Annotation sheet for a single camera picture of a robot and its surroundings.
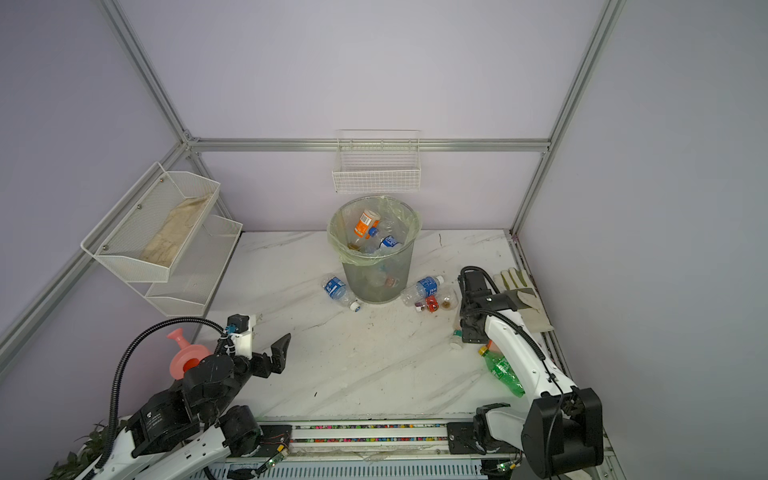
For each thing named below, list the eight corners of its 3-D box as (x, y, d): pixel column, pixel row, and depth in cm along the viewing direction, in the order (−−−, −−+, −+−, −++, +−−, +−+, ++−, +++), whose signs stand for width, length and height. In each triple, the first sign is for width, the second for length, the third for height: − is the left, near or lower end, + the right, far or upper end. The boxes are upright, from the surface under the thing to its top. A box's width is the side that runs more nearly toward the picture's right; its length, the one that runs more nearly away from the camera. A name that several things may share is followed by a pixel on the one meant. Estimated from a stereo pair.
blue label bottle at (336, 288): (323, 292, 104) (320, 283, 100) (335, 282, 107) (332, 273, 102) (354, 316, 98) (353, 307, 94) (366, 304, 101) (364, 295, 96)
